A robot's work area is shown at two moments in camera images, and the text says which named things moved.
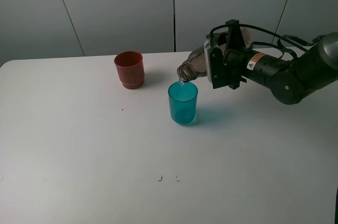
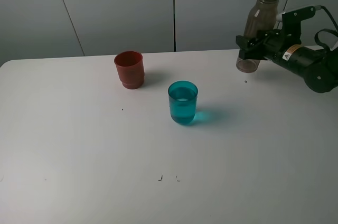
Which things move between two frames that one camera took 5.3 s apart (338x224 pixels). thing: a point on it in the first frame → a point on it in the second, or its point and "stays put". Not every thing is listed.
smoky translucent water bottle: (195, 64) → (262, 16)
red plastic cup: (131, 68) stays put
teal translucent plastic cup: (182, 98) stays put
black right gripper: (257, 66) → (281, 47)
